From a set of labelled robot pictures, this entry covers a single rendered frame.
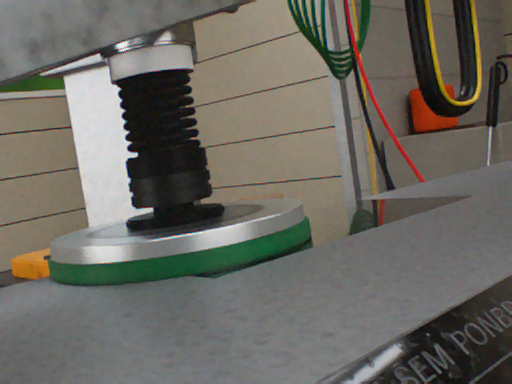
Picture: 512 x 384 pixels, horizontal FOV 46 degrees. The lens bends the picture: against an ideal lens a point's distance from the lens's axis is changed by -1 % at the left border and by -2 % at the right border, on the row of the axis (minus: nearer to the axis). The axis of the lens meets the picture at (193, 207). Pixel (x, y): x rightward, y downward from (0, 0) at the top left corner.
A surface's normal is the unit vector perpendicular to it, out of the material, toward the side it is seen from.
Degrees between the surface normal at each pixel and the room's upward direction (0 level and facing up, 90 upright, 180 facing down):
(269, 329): 0
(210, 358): 0
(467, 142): 90
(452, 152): 90
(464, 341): 45
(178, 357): 0
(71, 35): 90
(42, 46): 90
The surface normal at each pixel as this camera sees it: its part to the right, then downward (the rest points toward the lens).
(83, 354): -0.15, -0.98
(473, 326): 0.33, -0.72
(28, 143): 0.69, -0.04
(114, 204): -0.36, 0.14
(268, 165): -0.70, 0.18
